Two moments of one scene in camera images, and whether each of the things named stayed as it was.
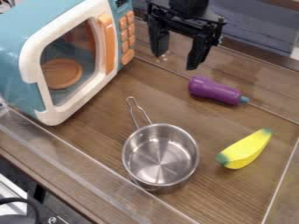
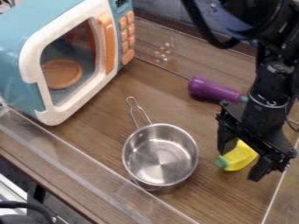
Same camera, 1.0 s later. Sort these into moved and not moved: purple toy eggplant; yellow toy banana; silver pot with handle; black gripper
Moved: black gripper
Not moved: silver pot with handle; yellow toy banana; purple toy eggplant
